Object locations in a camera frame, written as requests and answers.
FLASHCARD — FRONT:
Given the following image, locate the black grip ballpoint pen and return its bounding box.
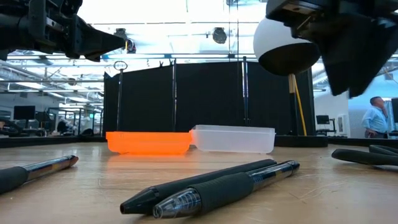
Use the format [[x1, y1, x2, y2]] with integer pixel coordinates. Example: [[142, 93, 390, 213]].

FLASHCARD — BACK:
[[152, 159, 301, 220], [0, 154, 80, 195]]

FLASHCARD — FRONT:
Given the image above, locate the black pole with ring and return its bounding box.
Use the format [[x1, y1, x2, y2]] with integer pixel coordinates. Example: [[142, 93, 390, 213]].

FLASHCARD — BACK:
[[113, 60, 129, 132]]

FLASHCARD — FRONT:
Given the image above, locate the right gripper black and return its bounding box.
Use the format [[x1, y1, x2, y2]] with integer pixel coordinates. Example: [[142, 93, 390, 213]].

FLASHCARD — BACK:
[[266, 0, 398, 99]]

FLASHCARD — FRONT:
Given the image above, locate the yellow floor cable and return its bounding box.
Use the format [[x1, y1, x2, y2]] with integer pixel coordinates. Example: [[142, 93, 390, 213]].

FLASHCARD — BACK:
[[293, 74, 308, 136]]

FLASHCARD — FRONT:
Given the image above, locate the black ceiling cord reel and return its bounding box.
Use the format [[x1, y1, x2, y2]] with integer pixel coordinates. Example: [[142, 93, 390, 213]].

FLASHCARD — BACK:
[[211, 27, 228, 45], [113, 27, 137, 54]]

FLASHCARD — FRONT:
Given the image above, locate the black partition curtain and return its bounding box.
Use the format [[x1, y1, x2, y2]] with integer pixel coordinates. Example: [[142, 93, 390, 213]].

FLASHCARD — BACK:
[[103, 57, 315, 137]]

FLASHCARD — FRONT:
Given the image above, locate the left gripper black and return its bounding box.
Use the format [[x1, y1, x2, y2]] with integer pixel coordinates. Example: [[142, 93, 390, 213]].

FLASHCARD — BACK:
[[18, 0, 127, 62]]

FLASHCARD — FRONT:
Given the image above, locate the black monitor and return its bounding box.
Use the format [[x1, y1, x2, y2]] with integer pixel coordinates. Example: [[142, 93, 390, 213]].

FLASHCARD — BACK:
[[12, 105, 36, 121], [315, 114, 331, 126]]

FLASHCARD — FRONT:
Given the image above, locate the white globe lamp black stand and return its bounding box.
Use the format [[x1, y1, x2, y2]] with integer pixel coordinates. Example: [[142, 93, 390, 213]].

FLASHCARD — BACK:
[[252, 17, 329, 148]]

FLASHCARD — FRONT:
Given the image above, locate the person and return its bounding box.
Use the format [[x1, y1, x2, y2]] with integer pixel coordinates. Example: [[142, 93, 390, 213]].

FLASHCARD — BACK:
[[361, 96, 390, 139]]

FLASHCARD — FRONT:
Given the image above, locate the black marker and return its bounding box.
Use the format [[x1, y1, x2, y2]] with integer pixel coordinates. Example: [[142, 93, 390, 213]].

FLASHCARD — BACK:
[[119, 158, 278, 216]]

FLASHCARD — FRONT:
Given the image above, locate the orange and clear pencil box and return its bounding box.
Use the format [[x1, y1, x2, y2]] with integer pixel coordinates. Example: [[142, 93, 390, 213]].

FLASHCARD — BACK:
[[105, 124, 277, 156]]

